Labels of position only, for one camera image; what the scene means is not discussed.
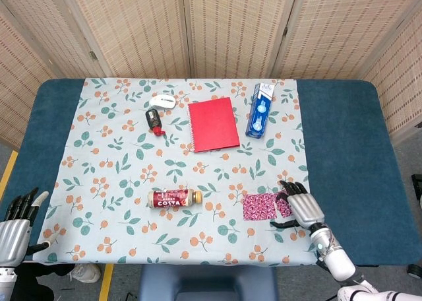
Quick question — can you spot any woven folding screen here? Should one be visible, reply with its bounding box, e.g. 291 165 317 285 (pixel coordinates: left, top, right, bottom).
0 0 422 150

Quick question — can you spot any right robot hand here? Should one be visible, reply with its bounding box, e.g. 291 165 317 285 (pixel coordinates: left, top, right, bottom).
270 180 326 231

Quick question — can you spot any white sneaker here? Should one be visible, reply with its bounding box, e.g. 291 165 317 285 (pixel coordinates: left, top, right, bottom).
69 263 102 284

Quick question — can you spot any floral tablecloth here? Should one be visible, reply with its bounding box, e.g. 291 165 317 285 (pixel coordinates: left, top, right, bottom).
32 78 319 266

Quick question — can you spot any red patterned cloth square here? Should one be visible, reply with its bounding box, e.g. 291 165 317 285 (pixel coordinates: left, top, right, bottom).
276 191 293 218
243 192 277 222

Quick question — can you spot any Costa coffee bottle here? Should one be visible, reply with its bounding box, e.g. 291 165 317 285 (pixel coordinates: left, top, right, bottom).
147 188 202 210

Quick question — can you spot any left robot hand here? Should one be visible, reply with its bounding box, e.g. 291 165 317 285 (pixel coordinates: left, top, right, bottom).
0 187 61 266

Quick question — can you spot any white computer mouse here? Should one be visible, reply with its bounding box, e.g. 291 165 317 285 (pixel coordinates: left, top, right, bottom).
149 94 176 110

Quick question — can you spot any blue and white carton box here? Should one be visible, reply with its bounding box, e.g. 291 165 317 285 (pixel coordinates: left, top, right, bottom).
245 83 276 139

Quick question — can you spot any black equipment piece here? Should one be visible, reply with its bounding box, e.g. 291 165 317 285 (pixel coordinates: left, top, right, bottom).
411 174 422 205

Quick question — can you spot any black trouser leg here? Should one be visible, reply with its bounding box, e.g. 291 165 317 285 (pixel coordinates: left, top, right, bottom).
15 263 74 301

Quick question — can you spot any blue table cover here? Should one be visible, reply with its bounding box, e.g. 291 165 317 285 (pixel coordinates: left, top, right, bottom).
0 79 408 267

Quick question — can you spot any red spiral notebook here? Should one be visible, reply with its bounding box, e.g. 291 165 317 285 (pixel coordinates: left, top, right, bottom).
187 96 241 153

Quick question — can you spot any black bottle with red cap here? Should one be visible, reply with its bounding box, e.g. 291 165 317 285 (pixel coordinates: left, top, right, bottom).
144 108 165 137

